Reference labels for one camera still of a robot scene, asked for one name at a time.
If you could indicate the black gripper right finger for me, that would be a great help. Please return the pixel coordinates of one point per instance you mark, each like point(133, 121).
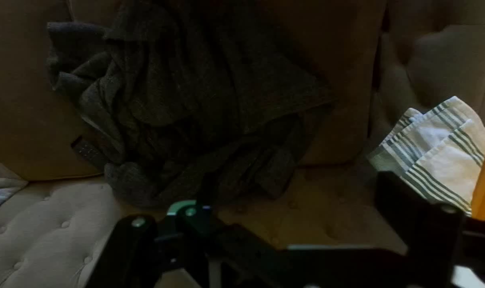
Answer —
point(423, 234)

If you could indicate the white green striped towel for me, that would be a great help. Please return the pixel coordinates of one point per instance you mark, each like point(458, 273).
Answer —
point(444, 161)

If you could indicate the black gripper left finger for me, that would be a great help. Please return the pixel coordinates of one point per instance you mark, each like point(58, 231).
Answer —
point(135, 250)

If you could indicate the dark grey blanket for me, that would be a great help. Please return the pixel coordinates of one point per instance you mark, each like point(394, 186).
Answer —
point(199, 106)

